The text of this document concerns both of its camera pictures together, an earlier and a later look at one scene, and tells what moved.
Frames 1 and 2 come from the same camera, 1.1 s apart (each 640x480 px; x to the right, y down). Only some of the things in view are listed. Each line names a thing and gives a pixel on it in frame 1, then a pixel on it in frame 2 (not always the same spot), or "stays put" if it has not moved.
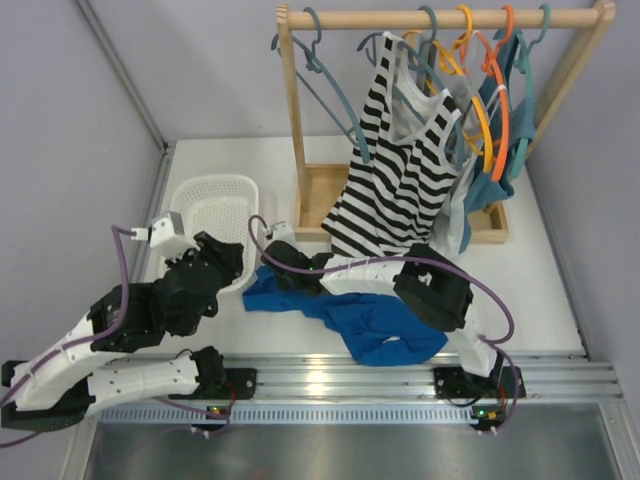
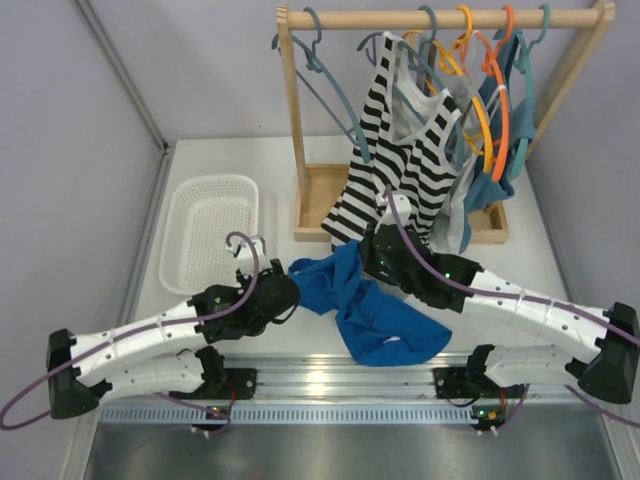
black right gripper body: (289, 281) -> (373, 262)
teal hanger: (522, 62) stays put
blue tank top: (379, 329) stays put
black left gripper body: (220, 255) -> (286, 291)
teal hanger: (316, 65) stays put
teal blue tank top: (507, 122) stays put
